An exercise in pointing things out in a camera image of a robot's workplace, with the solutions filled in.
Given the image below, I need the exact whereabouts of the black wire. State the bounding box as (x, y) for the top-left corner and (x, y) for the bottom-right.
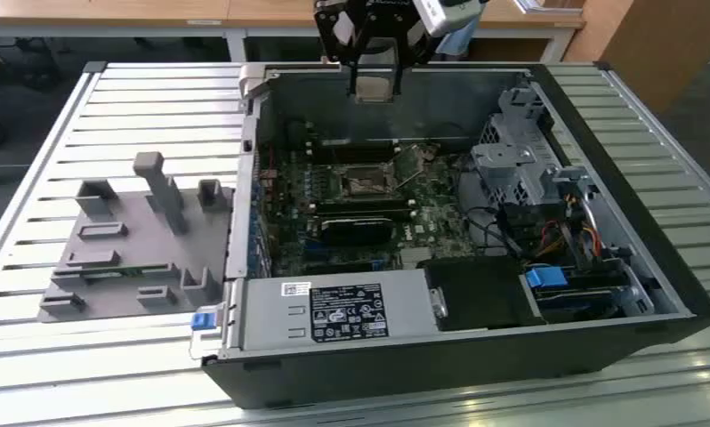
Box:
(461, 206), (533, 260)

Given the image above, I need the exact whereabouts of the black hard disk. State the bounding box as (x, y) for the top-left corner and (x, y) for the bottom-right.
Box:
(533, 284), (630, 319)

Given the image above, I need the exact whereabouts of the blue disk carrier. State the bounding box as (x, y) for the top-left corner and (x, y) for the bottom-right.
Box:
(523, 265), (569, 293)

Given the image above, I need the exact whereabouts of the black RAM slot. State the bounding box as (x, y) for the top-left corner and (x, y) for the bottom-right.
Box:
(318, 153), (395, 164)
(316, 201), (410, 210)

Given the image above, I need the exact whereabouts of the orange wire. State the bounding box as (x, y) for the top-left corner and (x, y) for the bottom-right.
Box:
(579, 224), (605, 259)

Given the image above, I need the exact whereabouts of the metal socket cover frame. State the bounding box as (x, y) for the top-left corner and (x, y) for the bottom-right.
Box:
(393, 141), (441, 177)

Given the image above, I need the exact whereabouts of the blue case latch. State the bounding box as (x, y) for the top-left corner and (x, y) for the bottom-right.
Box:
(191, 306), (220, 333)

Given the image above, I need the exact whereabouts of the wooden desk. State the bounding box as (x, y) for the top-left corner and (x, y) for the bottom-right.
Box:
(0, 0), (587, 63)

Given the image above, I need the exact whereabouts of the black plastic shroud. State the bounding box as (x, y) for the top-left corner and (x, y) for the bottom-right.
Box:
(417, 255), (546, 333)

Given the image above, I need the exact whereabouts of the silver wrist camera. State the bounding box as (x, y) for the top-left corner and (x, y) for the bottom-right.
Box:
(414, 0), (490, 35)

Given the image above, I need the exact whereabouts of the silver chipset heatsink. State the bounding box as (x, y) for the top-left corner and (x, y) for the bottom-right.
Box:
(401, 247), (437, 270)

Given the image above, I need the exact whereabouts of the silver power supply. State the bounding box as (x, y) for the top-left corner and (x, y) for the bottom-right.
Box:
(235, 270), (439, 352)

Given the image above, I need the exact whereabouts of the green motherboard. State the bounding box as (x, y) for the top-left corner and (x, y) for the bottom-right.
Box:
(252, 133), (481, 277)

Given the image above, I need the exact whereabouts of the thin metal locking lever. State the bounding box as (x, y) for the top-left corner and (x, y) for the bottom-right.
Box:
(389, 164), (422, 190)

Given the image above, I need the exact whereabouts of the wooden cabinet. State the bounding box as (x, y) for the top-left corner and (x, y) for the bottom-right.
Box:
(562, 0), (710, 117)

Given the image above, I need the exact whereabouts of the silver square CPU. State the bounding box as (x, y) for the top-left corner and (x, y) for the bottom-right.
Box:
(354, 75), (395, 105)

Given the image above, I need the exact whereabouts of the black graphics card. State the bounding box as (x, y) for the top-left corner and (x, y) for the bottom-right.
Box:
(318, 212), (407, 246)

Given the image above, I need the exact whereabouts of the grey metal disk cage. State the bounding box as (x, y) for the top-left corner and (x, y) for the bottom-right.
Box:
(470, 86), (570, 210)

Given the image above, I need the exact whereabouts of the yellow wire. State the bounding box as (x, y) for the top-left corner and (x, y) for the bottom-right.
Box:
(535, 235), (570, 259)

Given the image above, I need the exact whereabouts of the grey parts rack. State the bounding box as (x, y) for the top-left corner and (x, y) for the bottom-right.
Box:
(38, 150), (238, 324)

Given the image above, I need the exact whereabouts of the CPU socket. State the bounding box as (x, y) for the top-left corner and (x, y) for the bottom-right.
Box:
(338, 164), (399, 199)

